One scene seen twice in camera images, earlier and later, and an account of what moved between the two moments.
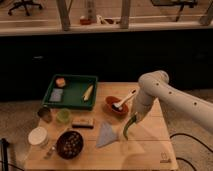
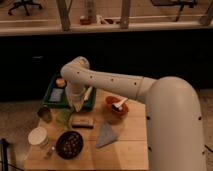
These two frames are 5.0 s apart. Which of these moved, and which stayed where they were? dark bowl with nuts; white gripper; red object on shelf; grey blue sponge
Moved: white gripper
Stayed: grey blue sponge; dark bowl with nuts; red object on shelf
